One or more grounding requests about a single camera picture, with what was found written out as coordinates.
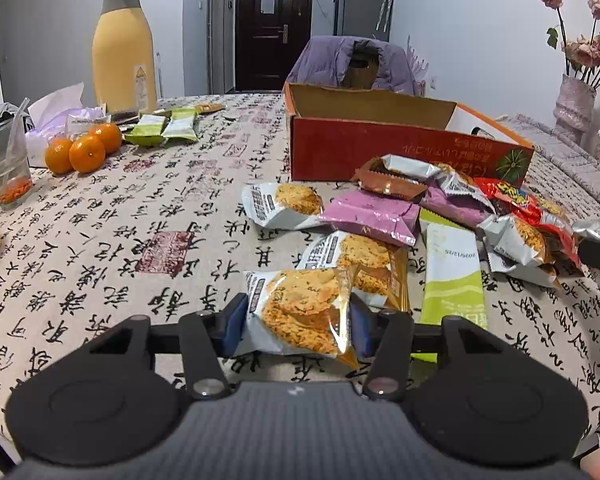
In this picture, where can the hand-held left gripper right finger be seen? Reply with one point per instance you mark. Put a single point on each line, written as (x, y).
(362, 331)

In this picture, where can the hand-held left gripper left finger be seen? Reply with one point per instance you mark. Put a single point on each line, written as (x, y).
(234, 325)

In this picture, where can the clear cookie snack packet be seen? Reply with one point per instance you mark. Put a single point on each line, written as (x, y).
(300, 310)
(517, 242)

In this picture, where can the brown edged cookie snack packet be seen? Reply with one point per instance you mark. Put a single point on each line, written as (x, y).
(365, 260)

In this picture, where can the red snack packet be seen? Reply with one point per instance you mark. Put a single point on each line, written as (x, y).
(510, 195)

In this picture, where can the red cardboard box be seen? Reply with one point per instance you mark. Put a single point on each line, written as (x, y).
(380, 145)

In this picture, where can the silver foil snack packet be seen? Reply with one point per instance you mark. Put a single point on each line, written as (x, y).
(595, 231)

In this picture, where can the green white long snack packet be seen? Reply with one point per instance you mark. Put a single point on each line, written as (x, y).
(452, 280)

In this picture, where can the grey quilted cushion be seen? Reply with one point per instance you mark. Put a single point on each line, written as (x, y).
(555, 140)

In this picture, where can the silver barcode snack packet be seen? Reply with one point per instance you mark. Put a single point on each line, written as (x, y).
(462, 187)

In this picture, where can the pink glitter vase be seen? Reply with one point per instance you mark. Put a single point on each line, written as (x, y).
(575, 105)

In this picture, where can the dried pink roses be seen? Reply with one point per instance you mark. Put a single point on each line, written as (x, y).
(585, 52)

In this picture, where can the small brown snack packet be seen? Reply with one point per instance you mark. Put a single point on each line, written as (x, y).
(210, 108)

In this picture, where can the pile of small sachets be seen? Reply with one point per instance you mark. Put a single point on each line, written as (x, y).
(85, 122)

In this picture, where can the wooden chair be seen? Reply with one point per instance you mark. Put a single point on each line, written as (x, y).
(360, 77)

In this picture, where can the dark brown door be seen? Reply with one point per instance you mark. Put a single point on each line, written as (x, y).
(260, 50)

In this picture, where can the white purple plastic bag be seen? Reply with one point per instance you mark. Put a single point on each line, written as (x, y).
(55, 110)

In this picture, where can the clear plastic bag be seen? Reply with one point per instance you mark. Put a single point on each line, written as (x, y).
(5, 160)

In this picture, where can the yellow thermos jug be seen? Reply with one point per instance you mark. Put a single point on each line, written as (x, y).
(122, 60)

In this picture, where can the grey refrigerator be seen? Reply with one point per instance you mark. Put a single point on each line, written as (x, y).
(360, 10)

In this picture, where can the white paper notice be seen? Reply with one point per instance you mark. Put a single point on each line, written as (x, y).
(269, 5)

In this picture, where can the pink wall decoration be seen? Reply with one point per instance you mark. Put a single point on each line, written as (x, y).
(416, 62)

